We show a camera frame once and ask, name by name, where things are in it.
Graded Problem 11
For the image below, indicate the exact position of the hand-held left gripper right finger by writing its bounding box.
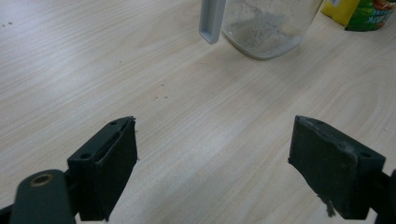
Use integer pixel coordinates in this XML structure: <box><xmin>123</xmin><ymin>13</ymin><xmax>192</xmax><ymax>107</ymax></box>
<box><xmin>287</xmin><ymin>115</ymin><xmax>387</xmax><ymax>220</ymax></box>

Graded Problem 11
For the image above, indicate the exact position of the clear jar with grey lid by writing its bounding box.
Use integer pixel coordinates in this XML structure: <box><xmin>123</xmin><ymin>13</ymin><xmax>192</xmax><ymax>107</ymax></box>
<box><xmin>199</xmin><ymin>0</ymin><xmax>324</xmax><ymax>60</ymax></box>

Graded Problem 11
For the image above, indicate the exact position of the yellow seasoning bag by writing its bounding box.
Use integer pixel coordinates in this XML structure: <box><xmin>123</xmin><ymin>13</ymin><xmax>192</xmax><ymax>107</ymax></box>
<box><xmin>320</xmin><ymin>0</ymin><xmax>396</xmax><ymax>32</ymax></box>

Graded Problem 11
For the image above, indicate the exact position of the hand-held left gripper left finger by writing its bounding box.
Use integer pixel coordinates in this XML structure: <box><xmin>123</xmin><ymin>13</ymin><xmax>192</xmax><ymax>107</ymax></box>
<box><xmin>66</xmin><ymin>116</ymin><xmax>139</xmax><ymax>222</ymax></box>

